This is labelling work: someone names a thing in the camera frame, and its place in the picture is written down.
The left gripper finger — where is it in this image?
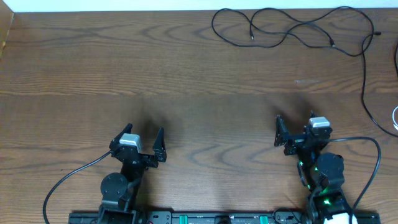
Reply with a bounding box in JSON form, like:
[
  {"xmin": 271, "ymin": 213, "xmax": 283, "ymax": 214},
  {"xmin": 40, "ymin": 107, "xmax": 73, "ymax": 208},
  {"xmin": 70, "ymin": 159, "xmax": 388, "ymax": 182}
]
[
  {"xmin": 109, "ymin": 123, "xmax": 132, "ymax": 146},
  {"xmin": 152, "ymin": 127, "xmax": 167, "ymax": 162}
]

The white usb cable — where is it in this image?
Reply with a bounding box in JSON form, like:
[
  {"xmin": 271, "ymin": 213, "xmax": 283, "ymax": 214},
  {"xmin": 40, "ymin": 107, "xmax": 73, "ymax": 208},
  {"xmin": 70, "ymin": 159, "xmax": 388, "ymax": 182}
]
[{"xmin": 391, "ymin": 105, "xmax": 398, "ymax": 131}]

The black usb cable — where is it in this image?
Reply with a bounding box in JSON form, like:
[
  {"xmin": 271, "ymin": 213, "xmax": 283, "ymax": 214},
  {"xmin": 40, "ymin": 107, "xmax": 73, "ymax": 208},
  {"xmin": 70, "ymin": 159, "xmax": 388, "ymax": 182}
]
[
  {"xmin": 360, "ymin": 30, "xmax": 398, "ymax": 138},
  {"xmin": 211, "ymin": 6, "xmax": 375, "ymax": 58}
]

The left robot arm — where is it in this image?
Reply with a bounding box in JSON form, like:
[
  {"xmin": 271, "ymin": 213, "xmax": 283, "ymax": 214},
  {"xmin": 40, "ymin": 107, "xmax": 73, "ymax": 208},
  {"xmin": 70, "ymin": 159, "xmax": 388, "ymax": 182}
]
[{"xmin": 97, "ymin": 123, "xmax": 167, "ymax": 224}]

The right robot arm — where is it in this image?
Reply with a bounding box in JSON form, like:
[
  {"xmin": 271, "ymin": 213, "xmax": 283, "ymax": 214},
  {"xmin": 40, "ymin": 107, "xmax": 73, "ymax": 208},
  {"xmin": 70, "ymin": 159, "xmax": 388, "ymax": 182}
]
[{"xmin": 274, "ymin": 114, "xmax": 358, "ymax": 223}]

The wooden side panel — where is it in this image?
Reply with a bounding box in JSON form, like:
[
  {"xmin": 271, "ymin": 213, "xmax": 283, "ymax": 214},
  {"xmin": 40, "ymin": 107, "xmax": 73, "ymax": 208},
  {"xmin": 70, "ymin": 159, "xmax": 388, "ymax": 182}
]
[{"xmin": 0, "ymin": 0, "xmax": 14, "ymax": 57}]

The right camera black cable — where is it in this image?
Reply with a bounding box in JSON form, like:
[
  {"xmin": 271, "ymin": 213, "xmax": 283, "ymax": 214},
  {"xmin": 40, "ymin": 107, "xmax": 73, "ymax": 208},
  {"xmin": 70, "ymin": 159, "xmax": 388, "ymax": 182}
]
[{"xmin": 328, "ymin": 136, "xmax": 382, "ymax": 224}]

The camera black cable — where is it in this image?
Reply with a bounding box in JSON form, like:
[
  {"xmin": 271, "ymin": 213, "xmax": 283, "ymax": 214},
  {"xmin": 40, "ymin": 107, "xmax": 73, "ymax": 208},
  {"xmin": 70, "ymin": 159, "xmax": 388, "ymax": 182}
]
[
  {"xmin": 42, "ymin": 151, "xmax": 113, "ymax": 224},
  {"xmin": 328, "ymin": 136, "xmax": 382, "ymax": 224}
]

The left camera black cable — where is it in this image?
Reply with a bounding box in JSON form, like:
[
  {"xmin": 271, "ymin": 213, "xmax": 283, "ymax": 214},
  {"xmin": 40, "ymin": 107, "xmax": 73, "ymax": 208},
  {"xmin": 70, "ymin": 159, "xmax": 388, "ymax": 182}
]
[{"xmin": 42, "ymin": 151, "xmax": 113, "ymax": 224}]

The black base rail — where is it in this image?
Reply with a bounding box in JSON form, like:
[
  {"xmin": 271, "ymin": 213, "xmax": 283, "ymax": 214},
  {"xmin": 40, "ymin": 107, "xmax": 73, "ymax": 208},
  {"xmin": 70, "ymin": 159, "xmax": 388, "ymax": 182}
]
[{"xmin": 67, "ymin": 210, "xmax": 381, "ymax": 224}]

